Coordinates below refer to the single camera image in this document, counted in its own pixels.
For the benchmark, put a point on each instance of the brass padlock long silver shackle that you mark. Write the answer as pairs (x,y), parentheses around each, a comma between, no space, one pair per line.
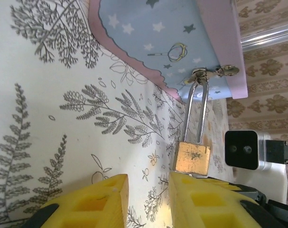
(192,156)

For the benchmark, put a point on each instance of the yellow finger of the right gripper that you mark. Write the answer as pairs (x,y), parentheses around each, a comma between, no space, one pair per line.
(219,183)

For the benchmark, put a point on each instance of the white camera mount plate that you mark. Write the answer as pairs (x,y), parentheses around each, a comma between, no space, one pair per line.
(260,180)

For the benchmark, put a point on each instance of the blue pink star-print box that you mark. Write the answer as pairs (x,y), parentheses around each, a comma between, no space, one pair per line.
(139,31)

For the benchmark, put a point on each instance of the floral patterned table cover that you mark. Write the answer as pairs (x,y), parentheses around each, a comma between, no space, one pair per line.
(51,107)

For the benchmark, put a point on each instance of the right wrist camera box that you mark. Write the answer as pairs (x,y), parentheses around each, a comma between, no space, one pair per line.
(241,149)

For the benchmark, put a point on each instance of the metal box hasp latch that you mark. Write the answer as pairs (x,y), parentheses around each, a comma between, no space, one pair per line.
(229,70)

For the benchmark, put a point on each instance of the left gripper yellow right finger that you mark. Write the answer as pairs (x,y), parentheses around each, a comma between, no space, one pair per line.
(181,204)

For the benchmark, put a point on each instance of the aluminium corner post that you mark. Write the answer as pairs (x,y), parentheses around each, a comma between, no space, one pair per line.
(267,38)

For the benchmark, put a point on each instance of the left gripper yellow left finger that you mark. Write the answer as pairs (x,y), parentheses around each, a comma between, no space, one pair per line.
(105,190)

